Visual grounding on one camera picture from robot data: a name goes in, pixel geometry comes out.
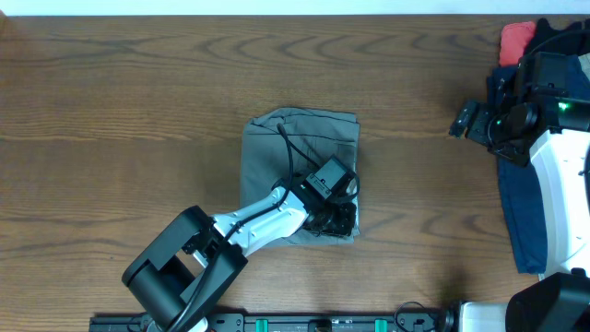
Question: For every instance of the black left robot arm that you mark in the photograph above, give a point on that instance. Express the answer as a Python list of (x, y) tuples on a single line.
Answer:
[(182, 274)]

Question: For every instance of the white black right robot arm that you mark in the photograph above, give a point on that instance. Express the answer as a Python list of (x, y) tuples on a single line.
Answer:
[(551, 134)]

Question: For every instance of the black folded garment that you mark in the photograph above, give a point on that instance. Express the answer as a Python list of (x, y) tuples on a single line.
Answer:
[(573, 40)]

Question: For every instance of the beige garment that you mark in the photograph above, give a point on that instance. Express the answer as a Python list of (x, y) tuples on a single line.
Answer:
[(585, 64)]

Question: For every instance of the red folded garment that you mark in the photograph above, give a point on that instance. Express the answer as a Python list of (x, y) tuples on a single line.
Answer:
[(514, 38)]

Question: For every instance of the grey shorts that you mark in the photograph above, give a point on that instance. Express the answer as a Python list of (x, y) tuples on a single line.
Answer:
[(291, 141)]

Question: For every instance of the navy blue garment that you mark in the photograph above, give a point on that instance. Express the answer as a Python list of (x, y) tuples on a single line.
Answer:
[(521, 199)]

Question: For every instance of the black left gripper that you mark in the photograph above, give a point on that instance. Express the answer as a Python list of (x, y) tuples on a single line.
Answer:
[(348, 222)]

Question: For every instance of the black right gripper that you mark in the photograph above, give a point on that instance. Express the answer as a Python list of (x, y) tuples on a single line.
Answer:
[(476, 131)]

